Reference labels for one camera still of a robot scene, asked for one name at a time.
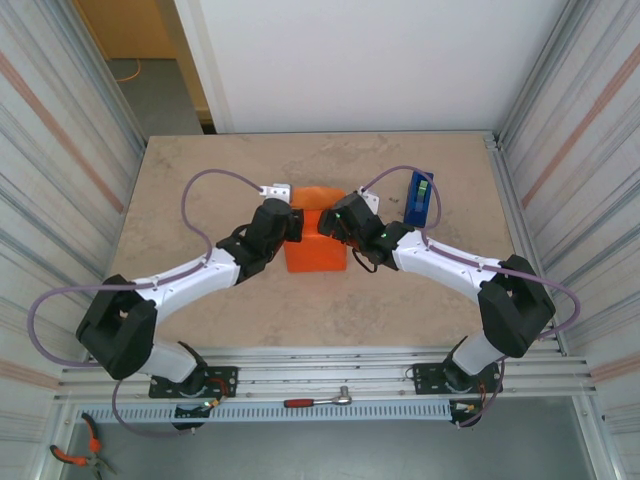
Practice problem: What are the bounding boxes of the orange wrapping paper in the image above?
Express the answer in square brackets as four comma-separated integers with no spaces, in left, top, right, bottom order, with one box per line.
[283,185,350,274]

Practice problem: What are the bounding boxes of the blue tape dispenser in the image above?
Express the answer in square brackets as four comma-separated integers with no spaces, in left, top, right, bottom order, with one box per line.
[402,170,435,227]

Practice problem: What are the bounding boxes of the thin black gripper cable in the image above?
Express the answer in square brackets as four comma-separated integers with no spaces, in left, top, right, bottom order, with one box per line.
[351,251,380,275]

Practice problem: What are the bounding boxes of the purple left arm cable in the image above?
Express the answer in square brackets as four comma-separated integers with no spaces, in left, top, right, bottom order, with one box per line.
[27,169,265,439]

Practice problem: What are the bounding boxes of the long aluminium table rail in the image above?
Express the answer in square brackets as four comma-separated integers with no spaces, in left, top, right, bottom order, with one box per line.
[52,346,599,403]

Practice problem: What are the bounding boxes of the short aluminium table rail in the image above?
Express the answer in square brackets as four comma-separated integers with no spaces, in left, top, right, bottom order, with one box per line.
[483,130,569,357]

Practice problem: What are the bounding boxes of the white door frame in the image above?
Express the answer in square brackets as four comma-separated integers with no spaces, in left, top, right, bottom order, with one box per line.
[172,0,236,135]

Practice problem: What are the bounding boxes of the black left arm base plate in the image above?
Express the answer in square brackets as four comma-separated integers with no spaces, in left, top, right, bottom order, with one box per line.
[148,366,239,400]

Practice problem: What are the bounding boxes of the red handled ratchet wrench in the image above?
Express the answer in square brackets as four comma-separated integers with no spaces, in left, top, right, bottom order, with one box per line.
[283,385,354,409]

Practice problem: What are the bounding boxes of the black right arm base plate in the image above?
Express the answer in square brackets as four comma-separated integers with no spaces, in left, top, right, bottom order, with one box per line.
[412,362,503,396]

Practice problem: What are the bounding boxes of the grey slotted cable duct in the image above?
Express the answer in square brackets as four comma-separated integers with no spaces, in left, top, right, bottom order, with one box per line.
[74,401,455,424]

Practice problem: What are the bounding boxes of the orange floor cable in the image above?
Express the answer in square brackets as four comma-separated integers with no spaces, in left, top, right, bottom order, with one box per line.
[114,57,145,85]

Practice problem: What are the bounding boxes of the orange handled pliers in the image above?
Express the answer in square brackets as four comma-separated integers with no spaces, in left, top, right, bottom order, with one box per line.
[48,411,120,476]

